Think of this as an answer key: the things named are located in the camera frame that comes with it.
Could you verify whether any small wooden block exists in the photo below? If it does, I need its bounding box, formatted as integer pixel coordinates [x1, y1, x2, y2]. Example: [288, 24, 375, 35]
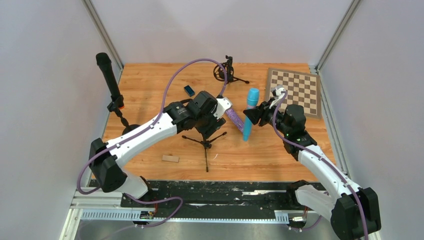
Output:
[162, 155, 180, 163]

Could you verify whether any purple glitter microphone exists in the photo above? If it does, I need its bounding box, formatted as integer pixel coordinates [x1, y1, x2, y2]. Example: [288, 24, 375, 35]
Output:
[225, 108, 244, 132]

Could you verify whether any black round-base mic stand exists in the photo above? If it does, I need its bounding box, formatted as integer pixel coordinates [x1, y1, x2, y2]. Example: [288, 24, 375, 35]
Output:
[107, 95, 140, 135]

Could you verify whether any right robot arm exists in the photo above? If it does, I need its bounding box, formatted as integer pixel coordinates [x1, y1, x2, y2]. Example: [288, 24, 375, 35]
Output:
[243, 101, 382, 240]

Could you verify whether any blue toy brick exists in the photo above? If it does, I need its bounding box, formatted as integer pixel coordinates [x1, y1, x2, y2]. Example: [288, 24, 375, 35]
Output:
[183, 85, 195, 97]

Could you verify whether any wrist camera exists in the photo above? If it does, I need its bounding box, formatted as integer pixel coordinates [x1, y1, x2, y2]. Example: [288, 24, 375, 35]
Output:
[213, 97, 233, 120]
[269, 85, 287, 108]

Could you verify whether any black tripod shock-mount stand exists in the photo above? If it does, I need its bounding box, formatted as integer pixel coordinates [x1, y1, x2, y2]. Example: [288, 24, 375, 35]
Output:
[213, 55, 250, 84]

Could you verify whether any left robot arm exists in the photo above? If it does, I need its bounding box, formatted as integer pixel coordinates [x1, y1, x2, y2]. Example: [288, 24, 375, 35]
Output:
[88, 91, 232, 199]

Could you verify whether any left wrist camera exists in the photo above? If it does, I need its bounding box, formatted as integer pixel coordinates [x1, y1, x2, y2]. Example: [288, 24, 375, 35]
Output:
[213, 97, 233, 120]

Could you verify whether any black microphone orange end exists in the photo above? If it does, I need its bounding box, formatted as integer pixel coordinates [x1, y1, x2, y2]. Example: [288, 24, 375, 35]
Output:
[95, 52, 125, 112]

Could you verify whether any wooden chessboard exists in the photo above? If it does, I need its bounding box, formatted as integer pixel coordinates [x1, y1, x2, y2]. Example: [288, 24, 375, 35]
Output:
[264, 68, 322, 119]

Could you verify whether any black tripod clip mic stand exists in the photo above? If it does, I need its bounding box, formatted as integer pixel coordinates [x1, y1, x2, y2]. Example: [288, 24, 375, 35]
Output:
[181, 131, 227, 173]

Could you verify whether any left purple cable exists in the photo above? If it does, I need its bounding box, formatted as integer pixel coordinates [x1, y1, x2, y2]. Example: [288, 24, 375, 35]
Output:
[76, 58, 229, 229]

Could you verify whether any blue microphone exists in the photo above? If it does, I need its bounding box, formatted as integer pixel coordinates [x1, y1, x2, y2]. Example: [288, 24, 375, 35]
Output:
[242, 88, 260, 142]

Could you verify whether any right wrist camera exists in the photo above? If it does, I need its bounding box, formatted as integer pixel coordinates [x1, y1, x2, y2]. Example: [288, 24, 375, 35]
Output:
[269, 85, 287, 108]

